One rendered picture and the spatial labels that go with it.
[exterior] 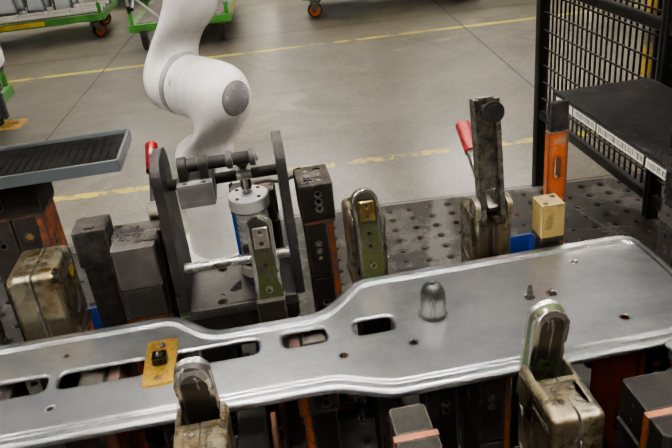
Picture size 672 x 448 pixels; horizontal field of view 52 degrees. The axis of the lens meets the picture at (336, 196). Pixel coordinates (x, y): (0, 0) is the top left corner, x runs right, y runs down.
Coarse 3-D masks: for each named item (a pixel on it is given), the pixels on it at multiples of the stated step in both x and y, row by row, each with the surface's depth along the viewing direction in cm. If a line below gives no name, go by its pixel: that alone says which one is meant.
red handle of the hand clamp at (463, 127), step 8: (464, 120) 104; (456, 128) 104; (464, 128) 103; (464, 136) 102; (464, 144) 102; (464, 152) 102; (472, 152) 101; (472, 160) 100; (472, 168) 100; (488, 192) 97; (488, 200) 97; (488, 208) 96; (496, 208) 96
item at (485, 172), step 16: (496, 96) 92; (480, 112) 93; (496, 112) 89; (480, 128) 93; (496, 128) 93; (480, 144) 93; (496, 144) 94; (480, 160) 94; (496, 160) 95; (480, 176) 94; (496, 176) 96; (480, 192) 95; (496, 192) 97
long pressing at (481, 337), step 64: (512, 256) 96; (576, 256) 95; (640, 256) 93; (320, 320) 87; (448, 320) 85; (512, 320) 83; (576, 320) 82; (640, 320) 81; (0, 384) 83; (128, 384) 80; (256, 384) 78; (320, 384) 77; (384, 384) 76; (448, 384) 76
